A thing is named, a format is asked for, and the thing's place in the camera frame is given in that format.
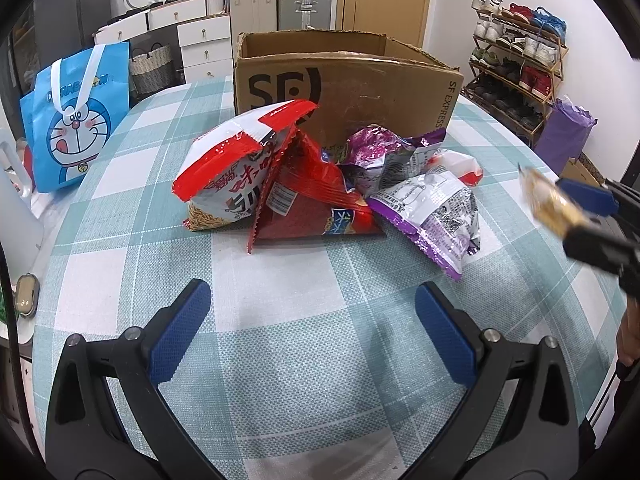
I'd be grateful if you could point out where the small oval beige tin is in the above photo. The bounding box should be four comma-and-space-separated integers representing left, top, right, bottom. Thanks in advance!
13, 272, 41, 320

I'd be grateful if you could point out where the silver purple snack bag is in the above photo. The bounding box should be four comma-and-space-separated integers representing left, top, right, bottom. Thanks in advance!
367, 170, 482, 282

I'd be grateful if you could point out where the brown cardboard box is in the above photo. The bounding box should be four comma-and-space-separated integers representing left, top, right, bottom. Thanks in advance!
233, 29, 465, 150

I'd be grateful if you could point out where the white dresser desk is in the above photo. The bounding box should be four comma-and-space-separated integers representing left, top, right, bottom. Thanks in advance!
92, 0, 231, 47

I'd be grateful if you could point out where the clear golden pastry packet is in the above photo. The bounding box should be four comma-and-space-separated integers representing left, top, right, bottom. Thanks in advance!
518, 165, 591, 235

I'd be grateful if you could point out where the wooden shoe rack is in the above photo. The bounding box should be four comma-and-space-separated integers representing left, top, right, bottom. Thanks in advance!
462, 7, 570, 147

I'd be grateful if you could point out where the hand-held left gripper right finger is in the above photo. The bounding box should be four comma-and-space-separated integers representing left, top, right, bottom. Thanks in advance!
400, 281, 596, 480

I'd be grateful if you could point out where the white suitcase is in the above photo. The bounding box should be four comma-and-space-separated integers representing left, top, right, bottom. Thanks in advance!
228, 0, 279, 36

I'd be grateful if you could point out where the flat cardboard box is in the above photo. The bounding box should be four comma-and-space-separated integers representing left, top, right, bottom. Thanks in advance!
567, 152, 609, 189

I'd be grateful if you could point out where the checked tablecloth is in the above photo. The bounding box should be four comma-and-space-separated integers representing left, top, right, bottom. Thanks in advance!
32, 79, 629, 480

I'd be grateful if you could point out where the silver suitcase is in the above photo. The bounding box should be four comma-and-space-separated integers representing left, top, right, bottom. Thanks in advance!
277, 0, 334, 31

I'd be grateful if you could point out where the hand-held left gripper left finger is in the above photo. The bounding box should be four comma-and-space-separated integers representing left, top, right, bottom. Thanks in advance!
45, 278, 226, 480

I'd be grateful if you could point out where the red white noodle snack bag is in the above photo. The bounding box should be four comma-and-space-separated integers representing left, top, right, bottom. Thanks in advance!
171, 99, 320, 233

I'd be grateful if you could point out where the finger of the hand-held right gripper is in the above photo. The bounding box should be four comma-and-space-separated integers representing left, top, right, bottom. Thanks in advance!
563, 219, 640, 282
557, 177, 640, 217

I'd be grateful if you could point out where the white electric kettle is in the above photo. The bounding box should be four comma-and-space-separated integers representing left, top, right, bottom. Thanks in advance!
0, 139, 46, 282

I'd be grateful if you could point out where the grey refrigerator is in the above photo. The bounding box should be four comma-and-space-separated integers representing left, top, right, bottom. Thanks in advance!
32, 0, 114, 54

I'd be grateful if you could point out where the person's right hand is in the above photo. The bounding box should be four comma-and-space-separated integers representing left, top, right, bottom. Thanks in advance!
616, 310, 640, 367

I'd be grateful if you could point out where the shoe rack with shoes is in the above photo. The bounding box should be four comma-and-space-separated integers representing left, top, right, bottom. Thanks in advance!
470, 0, 568, 131

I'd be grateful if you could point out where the blue cartoon tote bag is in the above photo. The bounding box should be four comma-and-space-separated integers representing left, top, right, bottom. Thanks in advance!
19, 42, 132, 195

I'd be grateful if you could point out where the white drawer cabinet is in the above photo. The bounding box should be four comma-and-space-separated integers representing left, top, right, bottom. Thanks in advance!
177, 12, 235, 84

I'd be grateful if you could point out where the woven basket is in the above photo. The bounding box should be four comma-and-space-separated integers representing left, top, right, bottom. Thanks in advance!
128, 43, 176, 97

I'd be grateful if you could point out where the red triangular chip bag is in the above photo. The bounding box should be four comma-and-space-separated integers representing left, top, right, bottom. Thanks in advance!
244, 125, 389, 257

